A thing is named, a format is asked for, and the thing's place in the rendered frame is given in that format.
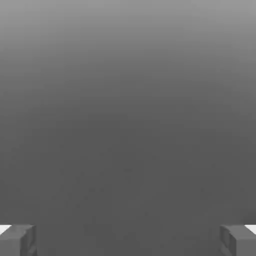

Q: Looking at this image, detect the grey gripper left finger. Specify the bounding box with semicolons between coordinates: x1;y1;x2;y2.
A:
0;224;38;256

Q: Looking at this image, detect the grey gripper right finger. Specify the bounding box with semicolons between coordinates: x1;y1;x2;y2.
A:
219;224;256;256

